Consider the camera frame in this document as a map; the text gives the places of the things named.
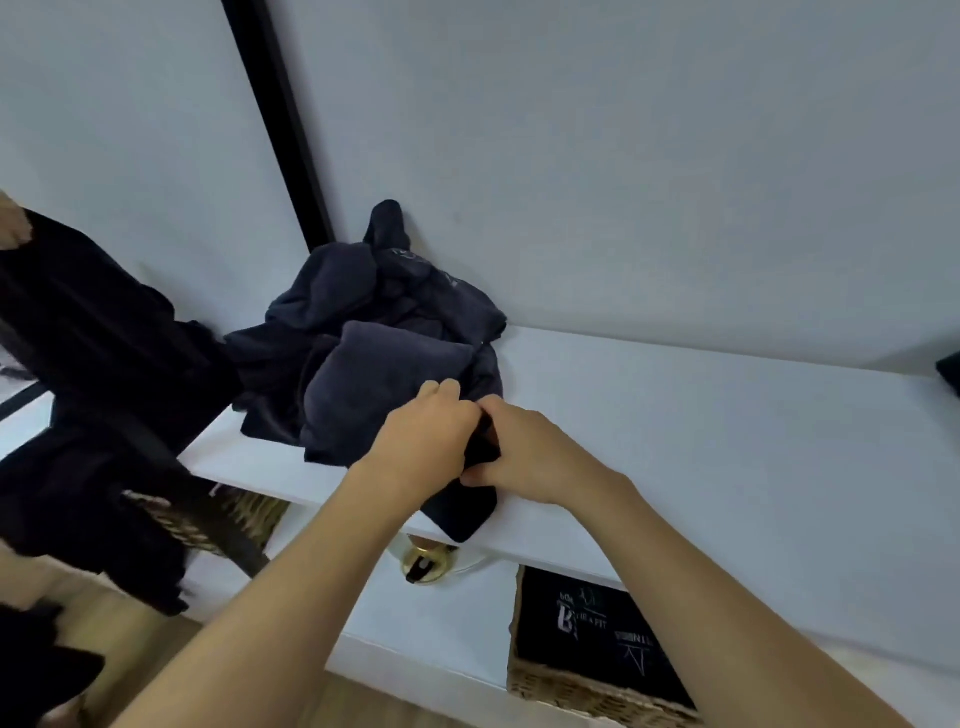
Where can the person's right hand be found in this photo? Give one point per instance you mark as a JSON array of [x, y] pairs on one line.
[[540, 457]]

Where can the person's left hand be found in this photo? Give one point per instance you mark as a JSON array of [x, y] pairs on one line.
[[427, 442]]

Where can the heap of dark navy towels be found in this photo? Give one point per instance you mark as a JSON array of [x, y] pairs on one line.
[[375, 375]]

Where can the woven wicker basket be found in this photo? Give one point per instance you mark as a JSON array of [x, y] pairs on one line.
[[570, 697]]

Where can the dark navy printed towel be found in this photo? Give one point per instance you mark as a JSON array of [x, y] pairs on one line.
[[951, 373]]

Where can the person's right forearm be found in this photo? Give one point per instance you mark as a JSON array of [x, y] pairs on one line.
[[712, 622]]

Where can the person's left forearm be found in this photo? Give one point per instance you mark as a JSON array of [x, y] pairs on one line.
[[285, 615]]

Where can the gold black object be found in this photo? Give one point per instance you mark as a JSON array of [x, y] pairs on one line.
[[427, 562]]

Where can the large wicker hamper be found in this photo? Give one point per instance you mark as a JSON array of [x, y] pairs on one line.
[[255, 514]]

